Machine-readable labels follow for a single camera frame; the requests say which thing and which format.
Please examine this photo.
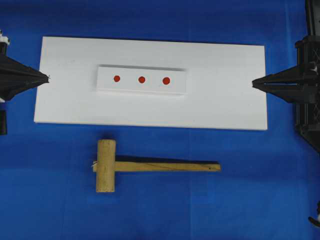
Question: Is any right red dot mark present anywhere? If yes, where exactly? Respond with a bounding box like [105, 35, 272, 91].
[162, 77, 171, 85]

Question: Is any left red dot mark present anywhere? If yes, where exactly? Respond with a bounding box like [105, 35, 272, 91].
[113, 75, 121, 83]

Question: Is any middle red dot mark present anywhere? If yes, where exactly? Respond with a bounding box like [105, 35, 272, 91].
[138, 76, 146, 84]

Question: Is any black clip bottom right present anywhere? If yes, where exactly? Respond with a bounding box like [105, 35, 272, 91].
[308, 201, 320, 228]

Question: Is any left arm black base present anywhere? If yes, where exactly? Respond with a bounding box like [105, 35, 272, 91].
[0, 110, 8, 135]

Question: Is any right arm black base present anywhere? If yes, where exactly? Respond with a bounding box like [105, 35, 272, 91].
[305, 0, 320, 36]

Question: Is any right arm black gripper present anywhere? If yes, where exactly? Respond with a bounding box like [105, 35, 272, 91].
[252, 35, 320, 137]

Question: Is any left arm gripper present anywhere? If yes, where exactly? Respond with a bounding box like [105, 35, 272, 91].
[0, 31, 49, 103]

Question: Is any large white foam board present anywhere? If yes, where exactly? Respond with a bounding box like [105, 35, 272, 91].
[34, 36, 268, 131]

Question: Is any wooden mallet hammer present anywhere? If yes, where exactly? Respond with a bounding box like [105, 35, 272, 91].
[92, 139, 222, 193]

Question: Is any red dot mark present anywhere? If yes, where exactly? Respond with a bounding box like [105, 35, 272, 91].
[162, 77, 171, 85]
[113, 75, 121, 83]
[138, 76, 146, 84]

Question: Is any small white raised block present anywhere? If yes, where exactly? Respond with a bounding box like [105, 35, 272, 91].
[96, 64, 188, 96]

